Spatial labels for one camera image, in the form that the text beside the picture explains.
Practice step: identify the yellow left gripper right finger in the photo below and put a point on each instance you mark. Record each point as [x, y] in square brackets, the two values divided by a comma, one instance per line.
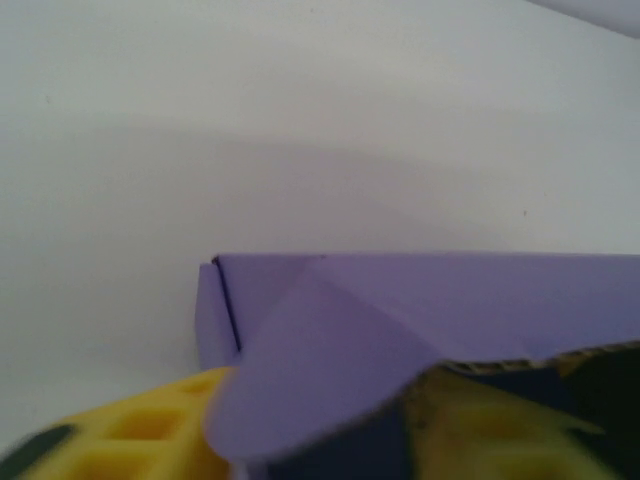
[500, 440]

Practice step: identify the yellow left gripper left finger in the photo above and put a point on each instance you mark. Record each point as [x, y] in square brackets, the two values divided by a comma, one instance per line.
[140, 440]

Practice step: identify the purple corrugated cardboard box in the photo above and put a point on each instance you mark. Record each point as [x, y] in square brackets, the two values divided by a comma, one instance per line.
[450, 300]

